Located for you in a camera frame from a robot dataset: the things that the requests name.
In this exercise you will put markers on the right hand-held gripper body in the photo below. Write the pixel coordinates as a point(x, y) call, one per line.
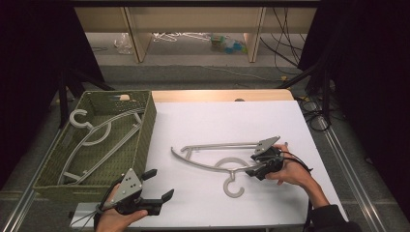
point(266, 145)

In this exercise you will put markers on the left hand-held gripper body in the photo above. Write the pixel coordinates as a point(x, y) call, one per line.
point(129, 187)

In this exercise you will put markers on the green woven basket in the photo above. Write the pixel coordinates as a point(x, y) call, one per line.
point(145, 135)

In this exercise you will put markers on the grey plastic clothes hanger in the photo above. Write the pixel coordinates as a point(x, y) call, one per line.
point(87, 126)
point(193, 164)

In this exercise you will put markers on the person's right hand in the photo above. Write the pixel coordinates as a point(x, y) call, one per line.
point(291, 174)

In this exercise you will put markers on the person's left hand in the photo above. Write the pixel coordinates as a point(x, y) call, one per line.
point(112, 222)

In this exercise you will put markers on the white table sheet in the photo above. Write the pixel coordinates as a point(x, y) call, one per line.
point(209, 122)

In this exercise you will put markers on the pile of colourful items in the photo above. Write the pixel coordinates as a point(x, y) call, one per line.
point(228, 45)

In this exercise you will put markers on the black curtain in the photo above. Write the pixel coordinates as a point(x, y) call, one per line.
point(370, 64)
point(29, 64)

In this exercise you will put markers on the clear plastic bag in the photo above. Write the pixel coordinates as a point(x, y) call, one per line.
point(123, 43)

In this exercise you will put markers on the white hangers on floor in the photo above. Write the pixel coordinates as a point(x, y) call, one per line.
point(167, 37)

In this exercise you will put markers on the aluminium floor rail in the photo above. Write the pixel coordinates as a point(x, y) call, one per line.
point(19, 208)
point(351, 175)

